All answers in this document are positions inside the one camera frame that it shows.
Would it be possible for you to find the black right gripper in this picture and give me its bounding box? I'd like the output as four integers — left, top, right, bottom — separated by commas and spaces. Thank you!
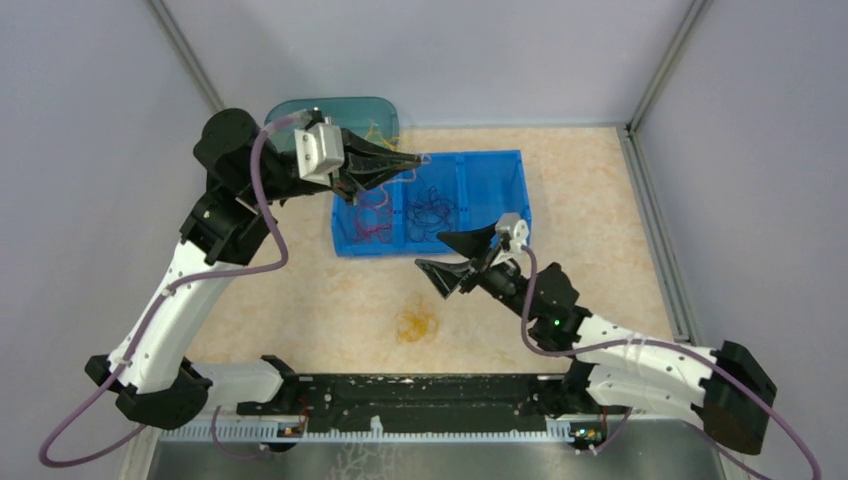
416, 221, 539, 322

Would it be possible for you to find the red wire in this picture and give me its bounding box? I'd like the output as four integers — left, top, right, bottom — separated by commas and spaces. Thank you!
351, 198, 399, 246
354, 195, 399, 245

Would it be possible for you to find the colourful wire bundle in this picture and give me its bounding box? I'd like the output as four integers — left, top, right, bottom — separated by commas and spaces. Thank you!
395, 294, 440, 346

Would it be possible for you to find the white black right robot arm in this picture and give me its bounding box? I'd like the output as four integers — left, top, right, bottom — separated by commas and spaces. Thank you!
415, 220, 777, 455

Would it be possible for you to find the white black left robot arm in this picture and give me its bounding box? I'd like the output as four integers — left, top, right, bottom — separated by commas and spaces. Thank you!
85, 108, 421, 430

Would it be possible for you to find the teal transparent plastic tub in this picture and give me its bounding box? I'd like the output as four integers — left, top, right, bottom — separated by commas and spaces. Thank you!
265, 96, 400, 150

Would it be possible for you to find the blue three-compartment plastic bin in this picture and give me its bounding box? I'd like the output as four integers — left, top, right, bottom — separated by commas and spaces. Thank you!
331, 150, 532, 257

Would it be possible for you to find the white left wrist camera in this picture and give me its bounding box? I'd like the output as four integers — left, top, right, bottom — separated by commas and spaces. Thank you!
293, 122, 345, 187

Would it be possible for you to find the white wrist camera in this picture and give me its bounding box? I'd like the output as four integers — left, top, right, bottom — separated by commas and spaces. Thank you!
293, 122, 345, 187
495, 212, 530, 255

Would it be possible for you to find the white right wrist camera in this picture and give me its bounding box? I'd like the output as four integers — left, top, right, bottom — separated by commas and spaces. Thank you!
495, 212, 530, 255

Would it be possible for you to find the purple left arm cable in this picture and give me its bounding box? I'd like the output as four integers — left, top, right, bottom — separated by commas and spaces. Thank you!
37, 112, 313, 468

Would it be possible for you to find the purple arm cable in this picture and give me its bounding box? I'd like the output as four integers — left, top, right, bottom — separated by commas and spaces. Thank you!
37, 112, 313, 468
518, 245, 823, 480

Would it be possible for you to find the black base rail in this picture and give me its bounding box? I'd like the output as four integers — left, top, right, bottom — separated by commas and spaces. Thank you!
236, 374, 604, 434

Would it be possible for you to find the grey slotted cable duct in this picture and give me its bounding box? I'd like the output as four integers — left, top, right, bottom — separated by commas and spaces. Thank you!
159, 420, 575, 444

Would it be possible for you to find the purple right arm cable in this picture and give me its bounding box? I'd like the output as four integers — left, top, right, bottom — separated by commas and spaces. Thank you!
518, 245, 823, 480

